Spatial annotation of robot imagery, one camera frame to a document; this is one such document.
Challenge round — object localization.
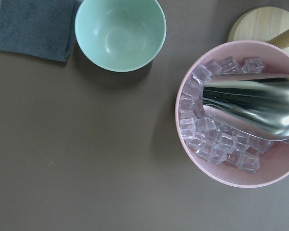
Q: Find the green bowl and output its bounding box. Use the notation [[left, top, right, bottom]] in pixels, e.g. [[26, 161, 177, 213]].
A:
[[75, 0, 167, 72]]

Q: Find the pink bowl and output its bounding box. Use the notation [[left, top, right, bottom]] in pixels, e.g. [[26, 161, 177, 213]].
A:
[[175, 40, 289, 188]]

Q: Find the steel ice scoop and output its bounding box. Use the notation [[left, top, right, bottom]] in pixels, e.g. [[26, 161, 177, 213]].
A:
[[202, 73, 289, 141]]

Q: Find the grey cloth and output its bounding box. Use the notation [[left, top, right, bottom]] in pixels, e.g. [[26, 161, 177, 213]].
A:
[[0, 0, 82, 62]]

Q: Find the wooden mug tree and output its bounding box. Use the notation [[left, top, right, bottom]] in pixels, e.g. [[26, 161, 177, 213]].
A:
[[228, 7, 289, 54]]

